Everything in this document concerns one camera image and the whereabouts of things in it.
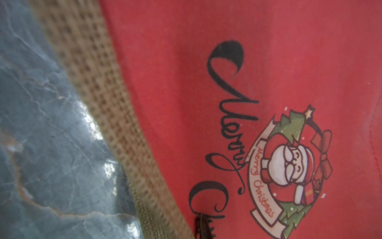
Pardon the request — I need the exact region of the red jute Christmas bag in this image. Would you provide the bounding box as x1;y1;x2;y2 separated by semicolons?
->
30;1;382;239

